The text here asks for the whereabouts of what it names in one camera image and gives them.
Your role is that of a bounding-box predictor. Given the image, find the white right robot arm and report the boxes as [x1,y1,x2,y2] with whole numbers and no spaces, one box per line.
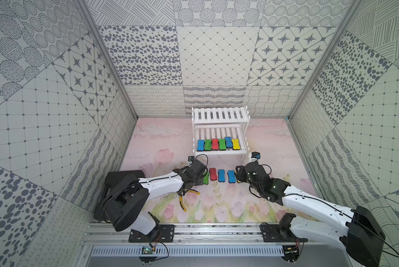
[236,161,386,267]

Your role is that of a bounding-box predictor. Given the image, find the blue eraser shelf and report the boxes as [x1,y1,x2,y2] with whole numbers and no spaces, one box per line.
[197,140,205,151]
[225,136,233,149]
[227,170,237,184]
[218,169,226,182]

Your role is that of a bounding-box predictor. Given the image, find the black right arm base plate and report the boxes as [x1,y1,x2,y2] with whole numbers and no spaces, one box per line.
[259,222,308,243]

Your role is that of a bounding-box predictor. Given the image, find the green eraser top shelf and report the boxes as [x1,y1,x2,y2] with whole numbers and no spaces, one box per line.
[203,172,209,185]

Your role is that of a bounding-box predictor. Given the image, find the red eraser top shelf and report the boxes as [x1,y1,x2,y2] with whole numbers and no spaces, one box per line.
[209,168,218,181]

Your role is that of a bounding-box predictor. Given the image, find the yellow eraser shelf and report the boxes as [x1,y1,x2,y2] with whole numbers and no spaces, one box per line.
[232,139,241,150]

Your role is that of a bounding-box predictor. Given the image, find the yellow handled pliers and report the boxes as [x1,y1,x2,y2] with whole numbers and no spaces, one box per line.
[179,189,200,212]

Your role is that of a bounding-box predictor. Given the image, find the white slatted two-tier shelf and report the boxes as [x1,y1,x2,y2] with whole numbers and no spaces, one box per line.
[192,106,251,161]

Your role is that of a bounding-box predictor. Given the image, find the red eraser shelf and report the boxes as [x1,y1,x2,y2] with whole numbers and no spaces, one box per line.
[211,139,219,151]
[209,168,218,181]

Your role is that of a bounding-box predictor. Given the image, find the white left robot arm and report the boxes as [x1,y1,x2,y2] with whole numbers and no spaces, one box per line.
[100,159,208,239]

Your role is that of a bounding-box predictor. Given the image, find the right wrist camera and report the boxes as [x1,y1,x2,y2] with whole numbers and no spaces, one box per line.
[250,151,261,161]

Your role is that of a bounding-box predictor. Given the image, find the green eraser shelf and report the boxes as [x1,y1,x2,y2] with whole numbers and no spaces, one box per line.
[204,139,212,151]
[203,172,209,185]
[218,139,227,151]

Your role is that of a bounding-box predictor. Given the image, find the blue eraser top shelf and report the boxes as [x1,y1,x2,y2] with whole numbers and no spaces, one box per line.
[218,169,226,182]
[227,170,237,184]

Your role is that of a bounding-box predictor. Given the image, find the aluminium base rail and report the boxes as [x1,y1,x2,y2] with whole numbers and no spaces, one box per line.
[80,223,326,263]

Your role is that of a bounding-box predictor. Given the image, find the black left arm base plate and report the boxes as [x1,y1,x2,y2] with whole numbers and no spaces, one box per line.
[129,224,175,243]

